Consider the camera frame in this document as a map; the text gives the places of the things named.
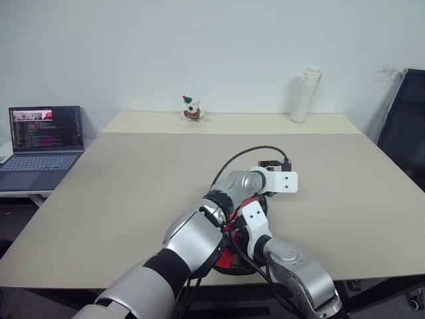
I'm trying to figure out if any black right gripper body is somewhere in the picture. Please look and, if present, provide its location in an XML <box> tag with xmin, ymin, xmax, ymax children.
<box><xmin>232</xmin><ymin>225</ymin><xmax>249</xmax><ymax>253</ymax></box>

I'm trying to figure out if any red and black object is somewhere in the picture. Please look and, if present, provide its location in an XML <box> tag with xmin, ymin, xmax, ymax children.
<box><xmin>211</xmin><ymin>194</ymin><xmax>270</xmax><ymax>277</ymax></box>

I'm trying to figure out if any white water bottle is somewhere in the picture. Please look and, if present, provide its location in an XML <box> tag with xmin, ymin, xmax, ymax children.
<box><xmin>290</xmin><ymin>65</ymin><xmax>323</xmax><ymax>124</ymax></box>

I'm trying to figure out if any white dog plush toy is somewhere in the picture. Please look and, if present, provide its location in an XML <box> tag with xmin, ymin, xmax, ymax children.
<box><xmin>180</xmin><ymin>94</ymin><xmax>205</xmax><ymax>123</ymax></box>

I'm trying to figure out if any black mesh office chair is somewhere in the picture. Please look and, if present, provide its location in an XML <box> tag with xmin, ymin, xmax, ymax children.
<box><xmin>377</xmin><ymin>68</ymin><xmax>425</xmax><ymax>194</ymax></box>

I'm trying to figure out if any grey open laptop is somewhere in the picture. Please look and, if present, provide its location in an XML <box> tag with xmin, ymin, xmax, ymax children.
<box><xmin>0</xmin><ymin>105</ymin><xmax>86</xmax><ymax>193</ymax></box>

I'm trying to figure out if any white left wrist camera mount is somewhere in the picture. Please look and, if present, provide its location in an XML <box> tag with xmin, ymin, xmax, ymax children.
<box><xmin>248</xmin><ymin>165</ymin><xmax>299</xmax><ymax>194</ymax></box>

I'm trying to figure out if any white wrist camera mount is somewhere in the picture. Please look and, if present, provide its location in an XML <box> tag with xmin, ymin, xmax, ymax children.
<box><xmin>248</xmin><ymin>165</ymin><xmax>299</xmax><ymax>194</ymax></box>
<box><xmin>239</xmin><ymin>201</ymin><xmax>274</xmax><ymax>257</ymax></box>

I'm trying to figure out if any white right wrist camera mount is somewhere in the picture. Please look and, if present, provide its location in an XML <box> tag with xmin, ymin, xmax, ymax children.
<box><xmin>239</xmin><ymin>201</ymin><xmax>274</xmax><ymax>257</ymax></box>

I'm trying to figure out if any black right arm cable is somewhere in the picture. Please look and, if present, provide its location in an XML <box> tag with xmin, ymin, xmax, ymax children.
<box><xmin>224</xmin><ymin>229</ymin><xmax>301</xmax><ymax>319</ymax></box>

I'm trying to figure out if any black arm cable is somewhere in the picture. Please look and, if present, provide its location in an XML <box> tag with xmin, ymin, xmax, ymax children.
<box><xmin>211</xmin><ymin>145</ymin><xmax>294</xmax><ymax>191</ymax></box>
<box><xmin>224</xmin><ymin>229</ymin><xmax>301</xmax><ymax>319</ymax></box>

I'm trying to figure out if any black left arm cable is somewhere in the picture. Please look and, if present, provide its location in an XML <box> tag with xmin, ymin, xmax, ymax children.
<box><xmin>211</xmin><ymin>145</ymin><xmax>294</xmax><ymax>191</ymax></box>

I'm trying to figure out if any black table frame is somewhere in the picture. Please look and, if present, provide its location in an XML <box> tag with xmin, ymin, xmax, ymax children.
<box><xmin>19</xmin><ymin>274</ymin><xmax>425</xmax><ymax>319</ymax></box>

